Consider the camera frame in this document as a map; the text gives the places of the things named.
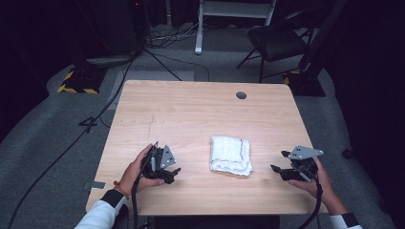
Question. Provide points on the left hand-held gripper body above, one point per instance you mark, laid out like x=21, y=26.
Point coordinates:
x=156, y=165

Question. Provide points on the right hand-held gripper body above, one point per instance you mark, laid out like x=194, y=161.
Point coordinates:
x=302, y=171

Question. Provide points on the white towel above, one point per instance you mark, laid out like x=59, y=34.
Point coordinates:
x=230, y=156

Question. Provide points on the person's right hand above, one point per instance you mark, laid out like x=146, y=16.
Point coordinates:
x=324, y=187

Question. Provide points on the person's left hand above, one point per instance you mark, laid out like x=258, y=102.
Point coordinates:
x=130, y=178

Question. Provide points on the grey tape piece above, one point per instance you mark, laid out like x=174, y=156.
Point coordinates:
x=97, y=185

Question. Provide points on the black slanted stand with base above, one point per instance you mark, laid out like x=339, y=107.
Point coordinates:
x=310, y=82

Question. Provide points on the black yellow striped stand base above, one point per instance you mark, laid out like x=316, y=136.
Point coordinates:
x=81, y=82

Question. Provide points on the black folding chair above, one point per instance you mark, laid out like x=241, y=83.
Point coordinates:
x=275, y=41

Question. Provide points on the dark cabinet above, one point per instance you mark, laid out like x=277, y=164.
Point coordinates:
x=111, y=28

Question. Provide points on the white metal stand frame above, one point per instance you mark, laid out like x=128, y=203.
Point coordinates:
x=199, y=38

